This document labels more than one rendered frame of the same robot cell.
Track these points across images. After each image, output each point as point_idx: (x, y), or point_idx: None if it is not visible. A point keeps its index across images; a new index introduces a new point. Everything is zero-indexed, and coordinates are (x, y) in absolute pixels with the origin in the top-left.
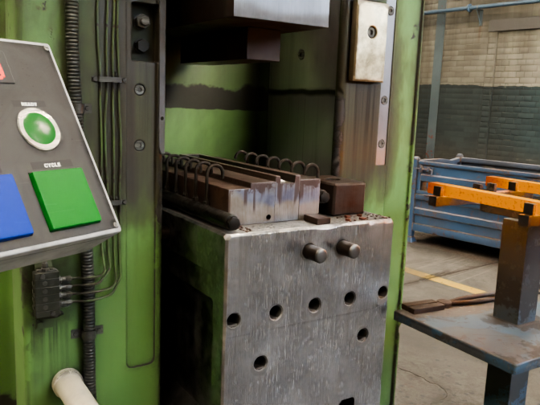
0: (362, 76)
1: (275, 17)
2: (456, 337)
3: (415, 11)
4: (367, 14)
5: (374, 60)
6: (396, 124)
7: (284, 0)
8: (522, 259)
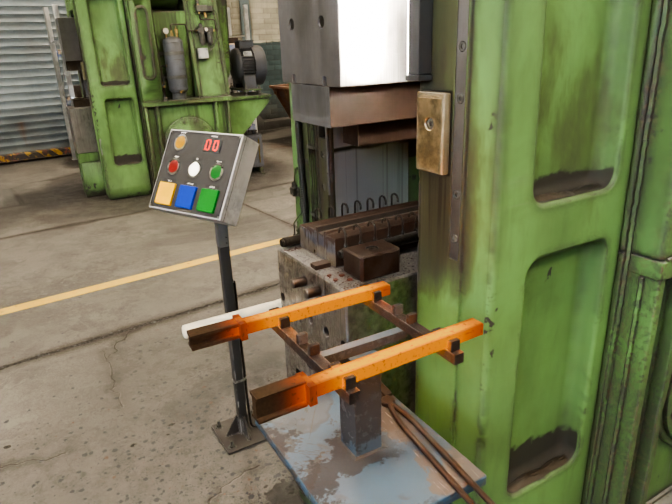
0: (421, 166)
1: (307, 120)
2: None
3: (492, 97)
4: (424, 106)
5: (431, 152)
6: (473, 224)
7: (310, 109)
8: None
